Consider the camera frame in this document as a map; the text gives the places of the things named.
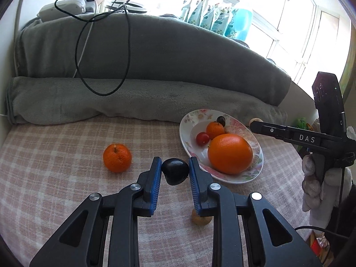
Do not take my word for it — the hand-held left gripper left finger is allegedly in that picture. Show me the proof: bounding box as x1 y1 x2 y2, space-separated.
29 156 163 267

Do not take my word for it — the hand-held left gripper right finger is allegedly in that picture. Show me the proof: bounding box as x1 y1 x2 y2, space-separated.
188 157 324 267

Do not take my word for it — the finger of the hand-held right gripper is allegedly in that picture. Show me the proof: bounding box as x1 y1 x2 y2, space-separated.
249 121 291 142

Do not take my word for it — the dark purple plum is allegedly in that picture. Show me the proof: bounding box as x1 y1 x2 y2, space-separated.
162 158 190 186

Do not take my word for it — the small red tomato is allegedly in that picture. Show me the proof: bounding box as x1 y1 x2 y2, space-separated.
196 132 210 146

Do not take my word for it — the small mandarin with stem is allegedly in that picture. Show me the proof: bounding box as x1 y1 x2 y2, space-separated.
206 120 225 140

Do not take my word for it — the white floral plate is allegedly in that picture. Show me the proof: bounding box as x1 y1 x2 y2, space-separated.
179 109 264 184

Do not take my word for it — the person's right hand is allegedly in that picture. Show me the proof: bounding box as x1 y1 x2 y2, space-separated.
302 154 353 212

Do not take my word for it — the brown speckled round fruit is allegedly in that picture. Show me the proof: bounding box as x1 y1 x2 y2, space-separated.
191 208 212 226

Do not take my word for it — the large orange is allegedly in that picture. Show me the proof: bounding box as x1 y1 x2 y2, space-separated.
207 133 253 175

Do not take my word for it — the large mandarin with stem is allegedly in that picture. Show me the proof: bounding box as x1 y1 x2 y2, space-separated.
103 144 132 173

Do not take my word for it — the rolled grey blanket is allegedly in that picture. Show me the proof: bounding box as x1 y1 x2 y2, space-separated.
6 76 288 125

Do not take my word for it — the blue plastic bottle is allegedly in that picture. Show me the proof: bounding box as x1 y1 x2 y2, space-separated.
234 6 254 42

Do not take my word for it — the teal floral refill pouch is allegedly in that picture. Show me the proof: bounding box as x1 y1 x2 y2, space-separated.
189 0 205 25
211 3 231 32
200 0 217 28
180 0 193 21
224 8 240 37

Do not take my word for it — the large folded grey blanket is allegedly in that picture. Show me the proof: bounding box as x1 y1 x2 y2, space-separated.
14 12 292 106

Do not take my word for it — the red box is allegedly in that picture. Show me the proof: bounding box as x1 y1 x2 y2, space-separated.
309 231 334 265

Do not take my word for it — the white electronic device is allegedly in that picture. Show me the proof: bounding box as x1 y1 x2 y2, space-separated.
38 0 96 21

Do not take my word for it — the thin black cable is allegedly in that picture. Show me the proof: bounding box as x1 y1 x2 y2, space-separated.
294 225 344 238

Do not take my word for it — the white charger cable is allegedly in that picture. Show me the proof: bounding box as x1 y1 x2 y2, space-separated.
73 0 98 78

